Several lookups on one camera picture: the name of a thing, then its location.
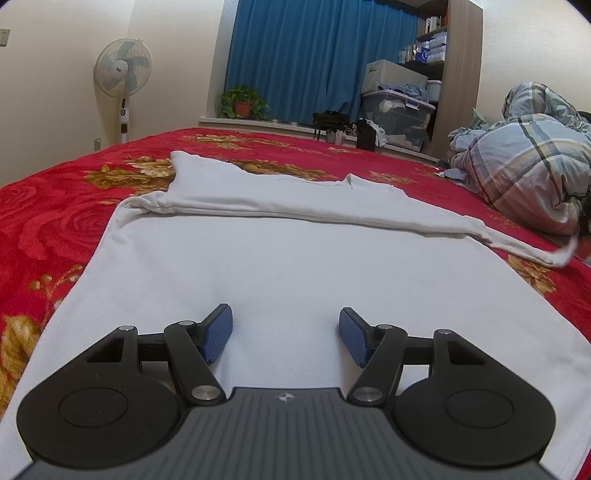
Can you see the white plastic tub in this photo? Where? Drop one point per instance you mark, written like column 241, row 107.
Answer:
column 434, row 90

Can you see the red floral blanket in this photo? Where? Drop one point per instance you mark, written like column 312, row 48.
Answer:
column 55, row 194

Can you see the blue curtain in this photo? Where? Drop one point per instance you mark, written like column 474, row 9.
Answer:
column 318, row 55

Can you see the black bag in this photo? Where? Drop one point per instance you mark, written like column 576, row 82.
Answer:
column 330, row 121

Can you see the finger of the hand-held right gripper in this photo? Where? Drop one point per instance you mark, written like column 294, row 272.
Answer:
column 584, row 221

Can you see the clear plastic storage bin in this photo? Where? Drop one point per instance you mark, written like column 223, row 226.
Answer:
column 399, row 121

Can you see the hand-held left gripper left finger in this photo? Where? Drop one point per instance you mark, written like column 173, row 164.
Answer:
column 217, row 330

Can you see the potted green plant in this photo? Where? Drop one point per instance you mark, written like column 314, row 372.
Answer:
column 242, row 102

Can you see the black fabric pouch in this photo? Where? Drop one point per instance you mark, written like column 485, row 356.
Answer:
column 365, row 134

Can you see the light blue crumpled cloth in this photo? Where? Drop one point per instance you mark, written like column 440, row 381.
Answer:
column 464, row 138

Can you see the blue crumpled clothes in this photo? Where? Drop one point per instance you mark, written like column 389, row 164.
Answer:
column 406, row 91

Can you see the wooden shelf unit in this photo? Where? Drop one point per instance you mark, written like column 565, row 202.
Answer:
column 464, row 69

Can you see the blue plaid duvet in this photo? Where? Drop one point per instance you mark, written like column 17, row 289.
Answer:
column 526, row 157

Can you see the green cloth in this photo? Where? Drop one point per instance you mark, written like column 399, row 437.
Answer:
column 480, row 119

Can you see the grey box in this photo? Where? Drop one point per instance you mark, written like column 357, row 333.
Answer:
column 392, row 76

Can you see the white standing fan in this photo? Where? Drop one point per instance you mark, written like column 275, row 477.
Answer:
column 123, row 67

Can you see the stack of blue white packets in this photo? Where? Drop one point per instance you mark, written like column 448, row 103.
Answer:
column 429, row 48

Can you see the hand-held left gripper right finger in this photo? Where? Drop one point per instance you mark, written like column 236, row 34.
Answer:
column 353, row 334

